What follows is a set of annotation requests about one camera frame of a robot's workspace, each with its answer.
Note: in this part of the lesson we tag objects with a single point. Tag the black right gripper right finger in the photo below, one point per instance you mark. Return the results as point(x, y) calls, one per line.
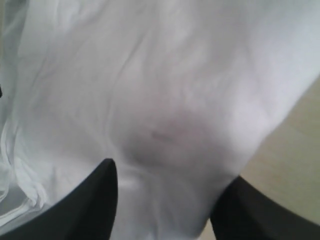
point(244, 213)

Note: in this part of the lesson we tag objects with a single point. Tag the white t-shirt red print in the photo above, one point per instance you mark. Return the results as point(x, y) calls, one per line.
point(179, 93)

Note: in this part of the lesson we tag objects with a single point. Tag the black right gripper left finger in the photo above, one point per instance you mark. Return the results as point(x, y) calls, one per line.
point(87, 213)

